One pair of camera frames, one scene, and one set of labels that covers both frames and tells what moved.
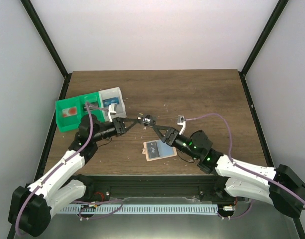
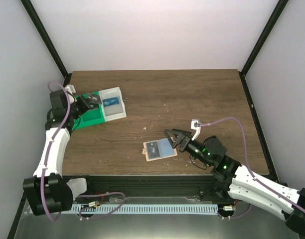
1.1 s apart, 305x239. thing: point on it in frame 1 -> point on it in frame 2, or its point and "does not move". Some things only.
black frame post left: [47, 39] does not move
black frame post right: [276, 13] does not move
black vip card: [149, 120] -> [93, 99]
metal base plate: [263, 225] does not move
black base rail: [192, 187] does not move
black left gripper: [118, 122] -> [82, 100]
